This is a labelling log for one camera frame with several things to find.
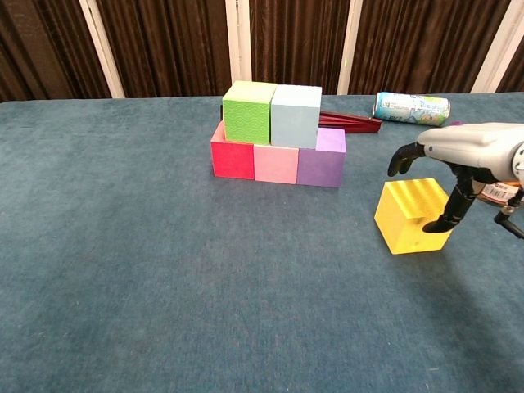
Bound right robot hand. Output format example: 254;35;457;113
387;121;524;234

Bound yellow cube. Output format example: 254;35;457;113
373;177;454;256

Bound purple cube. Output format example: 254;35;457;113
296;127;347;189

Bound light blue cube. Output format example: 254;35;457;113
269;84;323;149

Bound green cube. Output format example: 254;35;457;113
221;80;278;146

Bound red cube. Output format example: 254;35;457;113
210;120;256;181

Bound clear tub of rubber bands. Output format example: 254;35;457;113
474;179;524;205

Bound printed drink can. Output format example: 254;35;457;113
371;91;452;128

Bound red folding paper fan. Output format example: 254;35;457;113
219;104;383;137

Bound pink cube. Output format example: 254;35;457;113
253;142;300;185

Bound teal felt table cover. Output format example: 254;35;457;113
0;93;524;393

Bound dark brown curtain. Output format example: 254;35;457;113
0;0;524;103

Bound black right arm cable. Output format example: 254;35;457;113
493;190;524;242

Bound white partition frame post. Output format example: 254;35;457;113
78;0;126;99
470;0;524;94
336;0;365;96
224;0;254;97

